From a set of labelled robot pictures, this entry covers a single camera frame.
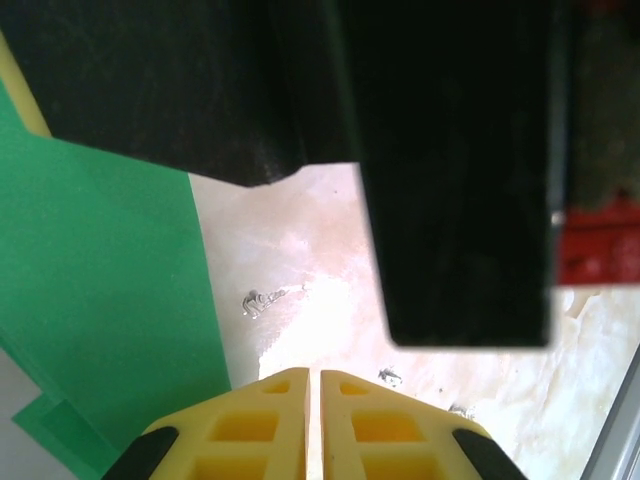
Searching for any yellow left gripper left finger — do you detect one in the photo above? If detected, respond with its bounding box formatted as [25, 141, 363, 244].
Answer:
[102, 368, 307, 480]

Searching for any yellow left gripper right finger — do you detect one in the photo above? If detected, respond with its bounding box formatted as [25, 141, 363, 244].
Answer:
[320, 370, 526, 480]

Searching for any green paper sheet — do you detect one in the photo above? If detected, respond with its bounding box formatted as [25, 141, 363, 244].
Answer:
[0, 77, 234, 480]

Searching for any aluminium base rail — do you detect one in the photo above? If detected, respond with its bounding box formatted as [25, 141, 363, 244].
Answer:
[582, 359, 640, 480]

